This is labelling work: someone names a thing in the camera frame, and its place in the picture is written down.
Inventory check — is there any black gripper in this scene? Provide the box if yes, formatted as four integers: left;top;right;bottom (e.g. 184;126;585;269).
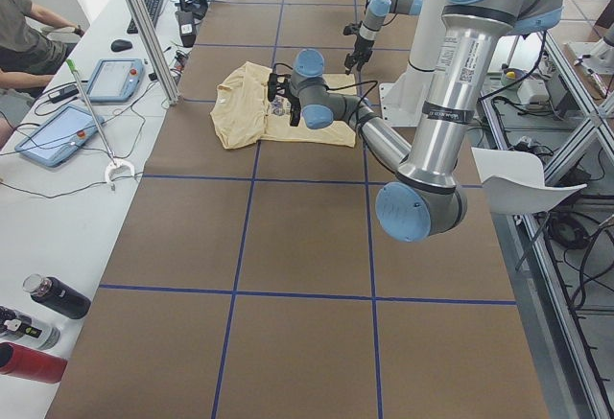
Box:
342;22;374;74
267;72;301;127

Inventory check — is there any red bottle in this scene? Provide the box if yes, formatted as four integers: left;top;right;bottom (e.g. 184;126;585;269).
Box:
1;342;67;384

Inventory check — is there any beige long-sleeve printed shirt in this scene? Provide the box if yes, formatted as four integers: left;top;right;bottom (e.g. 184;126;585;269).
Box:
210;61;356;150

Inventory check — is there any white plastic chair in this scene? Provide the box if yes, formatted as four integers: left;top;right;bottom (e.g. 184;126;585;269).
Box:
471;147;587;215

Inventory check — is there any blue teach pendant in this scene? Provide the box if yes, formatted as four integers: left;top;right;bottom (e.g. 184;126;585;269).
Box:
14;105;98;168
86;58;144;103

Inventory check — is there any seated person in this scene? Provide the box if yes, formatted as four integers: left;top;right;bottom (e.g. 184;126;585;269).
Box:
0;0;86;147

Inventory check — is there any aluminium frame post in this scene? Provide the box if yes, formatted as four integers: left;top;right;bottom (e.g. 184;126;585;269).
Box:
125;0;179;105

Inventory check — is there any black computer mouse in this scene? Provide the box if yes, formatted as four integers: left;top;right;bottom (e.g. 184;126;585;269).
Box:
110;39;132;53

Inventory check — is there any blue teach pendant far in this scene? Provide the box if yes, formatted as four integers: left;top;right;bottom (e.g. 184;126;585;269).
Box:
86;58;144;103

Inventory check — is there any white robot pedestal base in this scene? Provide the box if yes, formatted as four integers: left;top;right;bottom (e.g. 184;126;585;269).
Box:
380;0;446;128

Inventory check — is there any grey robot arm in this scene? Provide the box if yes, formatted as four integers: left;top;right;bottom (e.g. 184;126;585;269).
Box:
342;0;424;74
267;0;563;242

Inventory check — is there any blue teach pendant near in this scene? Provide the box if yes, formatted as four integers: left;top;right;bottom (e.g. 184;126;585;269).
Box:
14;105;98;168

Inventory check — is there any black keyboard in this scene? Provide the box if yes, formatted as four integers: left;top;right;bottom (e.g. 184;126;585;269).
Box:
127;0;165;35

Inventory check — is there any silver reacher stick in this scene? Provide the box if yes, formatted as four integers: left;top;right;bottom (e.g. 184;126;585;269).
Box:
65;58;136;190

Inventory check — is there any grey black bottle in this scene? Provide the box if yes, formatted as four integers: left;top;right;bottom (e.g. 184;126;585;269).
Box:
1;307;60;351

